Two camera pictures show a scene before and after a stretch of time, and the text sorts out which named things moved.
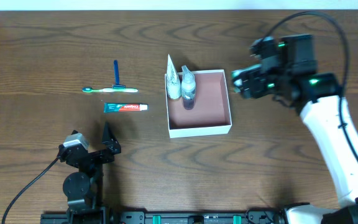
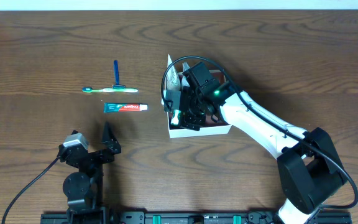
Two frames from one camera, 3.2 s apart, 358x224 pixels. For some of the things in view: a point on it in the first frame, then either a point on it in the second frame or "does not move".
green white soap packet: [237, 81] → [175, 120]
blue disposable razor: [117, 86] does not move
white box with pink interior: [207, 114] does not move
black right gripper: [248, 83] → [187, 117]
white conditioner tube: [173, 82] does not move
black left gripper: [95, 155] does not move
